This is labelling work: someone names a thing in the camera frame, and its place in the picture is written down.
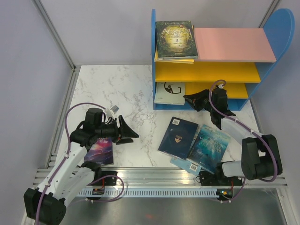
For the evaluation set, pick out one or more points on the pale grey Gatsby book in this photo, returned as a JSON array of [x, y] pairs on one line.
[[170, 93]]

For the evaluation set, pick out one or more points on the blue pink yellow bookshelf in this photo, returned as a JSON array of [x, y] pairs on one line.
[[243, 57]]

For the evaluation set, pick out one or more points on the purple galaxy Crusoe book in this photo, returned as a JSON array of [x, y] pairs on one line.
[[101, 152]]

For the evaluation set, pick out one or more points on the aluminium mounting rail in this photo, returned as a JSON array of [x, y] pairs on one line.
[[163, 177]]

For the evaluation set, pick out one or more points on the aluminium left frame post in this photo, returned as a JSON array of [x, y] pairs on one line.
[[45, 16]]

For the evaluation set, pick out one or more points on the aluminium frame post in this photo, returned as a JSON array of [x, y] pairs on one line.
[[45, 16], [272, 7]]

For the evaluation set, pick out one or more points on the light blue barcode book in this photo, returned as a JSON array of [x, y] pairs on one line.
[[186, 165]]

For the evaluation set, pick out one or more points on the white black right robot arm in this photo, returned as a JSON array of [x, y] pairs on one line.
[[260, 157]]

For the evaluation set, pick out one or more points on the green Alice Wonderland book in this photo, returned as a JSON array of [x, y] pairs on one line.
[[177, 39]]

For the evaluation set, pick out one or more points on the teal underwater book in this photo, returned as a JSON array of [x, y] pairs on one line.
[[208, 148]]

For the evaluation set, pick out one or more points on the yellow Little Prince book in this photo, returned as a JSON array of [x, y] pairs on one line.
[[178, 61]]

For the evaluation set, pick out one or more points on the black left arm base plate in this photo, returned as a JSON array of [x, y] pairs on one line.
[[108, 181]]

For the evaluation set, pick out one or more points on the dark navy blue book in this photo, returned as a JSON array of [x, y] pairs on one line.
[[178, 138]]

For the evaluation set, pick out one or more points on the white slotted cable duct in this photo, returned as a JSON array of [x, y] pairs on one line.
[[151, 192]]

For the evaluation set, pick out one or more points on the aluminium right frame post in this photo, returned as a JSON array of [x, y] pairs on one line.
[[272, 7]]

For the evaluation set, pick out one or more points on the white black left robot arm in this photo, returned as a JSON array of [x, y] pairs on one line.
[[48, 202]]

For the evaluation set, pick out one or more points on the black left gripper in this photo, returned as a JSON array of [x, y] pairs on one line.
[[125, 131]]

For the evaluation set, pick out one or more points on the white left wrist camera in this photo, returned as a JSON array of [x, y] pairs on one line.
[[111, 112]]

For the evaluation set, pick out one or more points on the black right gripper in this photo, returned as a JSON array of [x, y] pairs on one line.
[[196, 97]]

